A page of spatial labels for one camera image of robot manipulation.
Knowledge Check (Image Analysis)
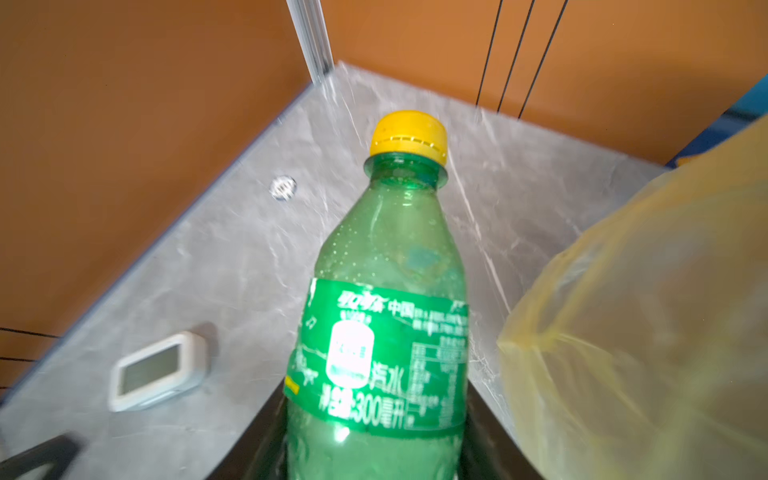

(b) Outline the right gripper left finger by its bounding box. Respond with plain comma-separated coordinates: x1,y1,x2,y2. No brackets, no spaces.
207,381,288,480

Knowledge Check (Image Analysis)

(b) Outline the small white round object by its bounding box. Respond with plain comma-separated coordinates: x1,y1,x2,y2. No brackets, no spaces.
269,175,297,201

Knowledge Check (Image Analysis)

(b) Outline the bin with yellow bag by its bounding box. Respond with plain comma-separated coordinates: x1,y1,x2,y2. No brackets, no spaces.
496,113,768,480

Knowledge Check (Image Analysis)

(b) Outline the green soda bottle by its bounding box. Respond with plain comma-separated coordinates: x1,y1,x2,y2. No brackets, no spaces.
284,111,470,479

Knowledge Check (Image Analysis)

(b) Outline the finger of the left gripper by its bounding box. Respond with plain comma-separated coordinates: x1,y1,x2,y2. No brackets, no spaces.
1,434,81,480

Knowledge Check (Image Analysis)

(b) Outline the left aluminium corner post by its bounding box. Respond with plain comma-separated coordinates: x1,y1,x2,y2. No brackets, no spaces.
286,0,334,84

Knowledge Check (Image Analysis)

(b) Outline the white digital timer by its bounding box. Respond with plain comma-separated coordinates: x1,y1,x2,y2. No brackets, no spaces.
108,331,210,412

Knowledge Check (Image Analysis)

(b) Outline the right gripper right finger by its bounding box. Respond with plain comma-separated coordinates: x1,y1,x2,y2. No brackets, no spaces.
458,382,543,480

